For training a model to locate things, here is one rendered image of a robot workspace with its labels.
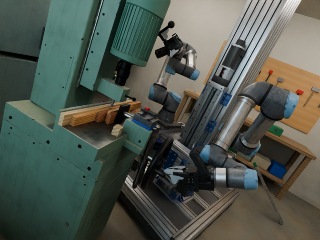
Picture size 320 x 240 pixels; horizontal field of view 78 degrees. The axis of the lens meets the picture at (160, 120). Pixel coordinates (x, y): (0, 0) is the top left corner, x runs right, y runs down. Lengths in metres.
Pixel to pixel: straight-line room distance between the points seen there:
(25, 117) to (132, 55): 0.57
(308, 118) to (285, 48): 1.24
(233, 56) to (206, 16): 2.97
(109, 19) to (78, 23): 0.13
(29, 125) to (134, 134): 0.48
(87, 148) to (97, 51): 0.45
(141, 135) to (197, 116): 0.73
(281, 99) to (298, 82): 3.05
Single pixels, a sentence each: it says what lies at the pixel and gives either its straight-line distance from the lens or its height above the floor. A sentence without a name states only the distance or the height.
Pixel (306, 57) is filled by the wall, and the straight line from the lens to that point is 4.15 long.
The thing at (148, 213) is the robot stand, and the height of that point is 0.20.
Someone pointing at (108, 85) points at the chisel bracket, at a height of 1.06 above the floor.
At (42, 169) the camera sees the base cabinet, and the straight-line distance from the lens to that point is 1.11.
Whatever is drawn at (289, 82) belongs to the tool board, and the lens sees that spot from 4.06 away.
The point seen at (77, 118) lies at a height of 0.94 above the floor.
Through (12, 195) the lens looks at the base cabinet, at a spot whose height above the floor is 0.33.
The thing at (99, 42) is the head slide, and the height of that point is 1.22.
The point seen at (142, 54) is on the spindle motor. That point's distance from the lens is 0.91.
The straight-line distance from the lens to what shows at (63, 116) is 0.81.
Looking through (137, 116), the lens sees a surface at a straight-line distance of 0.91.
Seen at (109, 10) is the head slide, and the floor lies 1.36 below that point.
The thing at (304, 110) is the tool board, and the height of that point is 1.37.
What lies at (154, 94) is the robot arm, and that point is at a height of 0.99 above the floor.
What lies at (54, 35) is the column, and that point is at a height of 1.16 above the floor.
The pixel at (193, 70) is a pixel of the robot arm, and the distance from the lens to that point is 1.33.
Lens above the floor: 1.29
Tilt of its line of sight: 18 degrees down
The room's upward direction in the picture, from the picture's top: 24 degrees clockwise
